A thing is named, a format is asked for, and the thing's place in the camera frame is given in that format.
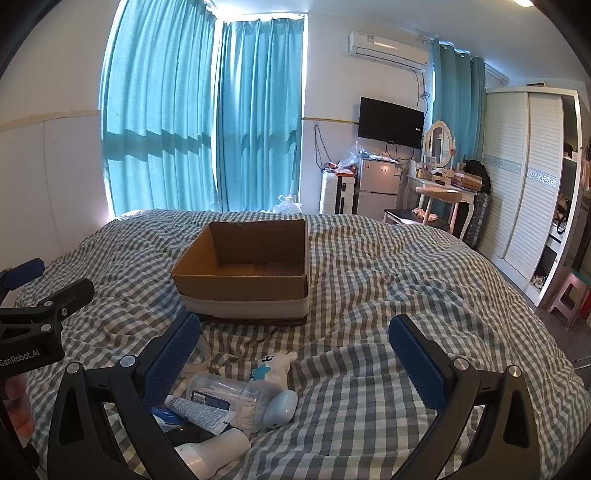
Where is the white bunny toy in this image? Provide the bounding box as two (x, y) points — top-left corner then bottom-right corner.
(249, 351), (298, 391)

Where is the pink plastic stool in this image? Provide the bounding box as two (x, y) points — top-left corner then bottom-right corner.
(547, 271), (591, 329)

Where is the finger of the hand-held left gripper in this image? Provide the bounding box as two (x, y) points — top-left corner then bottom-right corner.
(0, 258), (46, 306)
(0, 278), (95, 334)

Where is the wide teal curtain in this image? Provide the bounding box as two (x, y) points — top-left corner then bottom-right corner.
(99, 0), (218, 217)

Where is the white louvred wardrobe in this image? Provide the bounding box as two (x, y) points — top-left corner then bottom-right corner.
(478, 85), (591, 305)

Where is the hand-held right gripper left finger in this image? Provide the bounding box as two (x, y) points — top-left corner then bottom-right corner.
(46, 310), (204, 480)

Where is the clear cotton swab jar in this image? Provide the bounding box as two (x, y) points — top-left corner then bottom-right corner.
(185, 371), (278, 432)

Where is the grey checked blanket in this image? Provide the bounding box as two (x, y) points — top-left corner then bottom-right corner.
(9, 209), (591, 480)

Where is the white band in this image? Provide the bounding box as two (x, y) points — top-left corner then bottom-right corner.
(178, 332), (213, 379)

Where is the black bag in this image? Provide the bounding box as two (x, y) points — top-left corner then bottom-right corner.
(462, 159), (492, 195)

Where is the dark suitcase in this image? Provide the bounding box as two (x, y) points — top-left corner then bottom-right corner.
(462, 191), (490, 250)

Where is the cardboard box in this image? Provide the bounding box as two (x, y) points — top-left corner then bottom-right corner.
(171, 219), (310, 326)

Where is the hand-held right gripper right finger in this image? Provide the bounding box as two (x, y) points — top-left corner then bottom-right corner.
(388, 315), (541, 480)

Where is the person's left hand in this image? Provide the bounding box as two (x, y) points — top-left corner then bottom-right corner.
(6, 373), (34, 437)

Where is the clear plastic bag on fridge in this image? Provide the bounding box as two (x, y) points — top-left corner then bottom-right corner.
(339, 141), (370, 167)

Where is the white air conditioner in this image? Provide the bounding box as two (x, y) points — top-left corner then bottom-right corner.
(347, 30), (429, 72)

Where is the silver mini fridge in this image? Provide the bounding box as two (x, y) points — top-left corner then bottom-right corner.
(358, 158), (402, 215)

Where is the white oval mirror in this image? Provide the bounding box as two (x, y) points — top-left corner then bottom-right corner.
(425, 120), (455, 168)

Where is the white dressing table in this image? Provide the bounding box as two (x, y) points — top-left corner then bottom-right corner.
(406, 171), (478, 241)

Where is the black and white suitcase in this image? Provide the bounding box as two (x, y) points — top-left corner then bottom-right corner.
(339, 175), (360, 215)

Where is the teal curtain beside wardrobe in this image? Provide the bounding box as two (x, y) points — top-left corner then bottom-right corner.
(429, 39), (488, 167)

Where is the white toothpaste tube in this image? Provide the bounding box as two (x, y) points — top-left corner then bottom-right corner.
(166, 396), (238, 432)

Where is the wooden chair with black seat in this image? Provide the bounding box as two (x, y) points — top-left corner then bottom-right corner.
(383, 186), (462, 236)

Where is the narrow teal curtain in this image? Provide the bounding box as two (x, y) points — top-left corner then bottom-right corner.
(213, 16), (308, 213)

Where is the light blue round device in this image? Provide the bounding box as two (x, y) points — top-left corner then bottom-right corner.
(265, 389), (299, 428)

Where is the black wall television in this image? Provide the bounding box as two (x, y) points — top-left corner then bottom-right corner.
(358, 97), (426, 150)

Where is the white plastic bag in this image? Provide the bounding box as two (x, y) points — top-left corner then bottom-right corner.
(272, 194), (303, 215)

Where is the white plastic bottle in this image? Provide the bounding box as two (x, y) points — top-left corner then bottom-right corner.
(174, 427), (252, 480)

